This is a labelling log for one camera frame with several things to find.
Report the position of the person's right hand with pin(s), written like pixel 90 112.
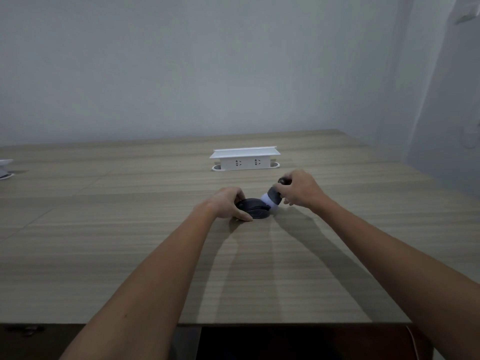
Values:
pixel 304 189

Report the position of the person's left hand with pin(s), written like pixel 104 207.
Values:
pixel 222 204

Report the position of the person's right thumb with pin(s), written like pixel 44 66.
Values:
pixel 289 201

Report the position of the person's left thumb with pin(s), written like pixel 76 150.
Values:
pixel 242 216

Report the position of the dark grey round device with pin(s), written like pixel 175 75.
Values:
pixel 255 209

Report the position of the person's right forearm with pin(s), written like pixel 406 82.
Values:
pixel 397 266

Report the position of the person's left forearm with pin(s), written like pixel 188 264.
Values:
pixel 150 281

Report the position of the white desktop power socket box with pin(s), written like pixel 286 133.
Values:
pixel 245 161
pixel 5 168

